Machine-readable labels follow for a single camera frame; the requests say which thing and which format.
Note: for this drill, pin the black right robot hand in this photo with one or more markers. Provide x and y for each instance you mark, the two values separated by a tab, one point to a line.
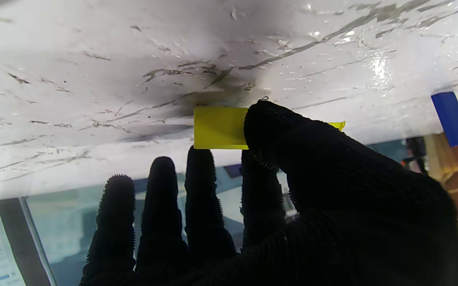
332	214

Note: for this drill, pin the yellow domino block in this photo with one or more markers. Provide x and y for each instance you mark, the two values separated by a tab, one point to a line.
219	127

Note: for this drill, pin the blue domino block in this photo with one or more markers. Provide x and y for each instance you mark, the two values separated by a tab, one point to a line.
451	119

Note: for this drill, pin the printed laboratory backdrop banner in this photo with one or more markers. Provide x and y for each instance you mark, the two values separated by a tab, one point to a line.
66	230

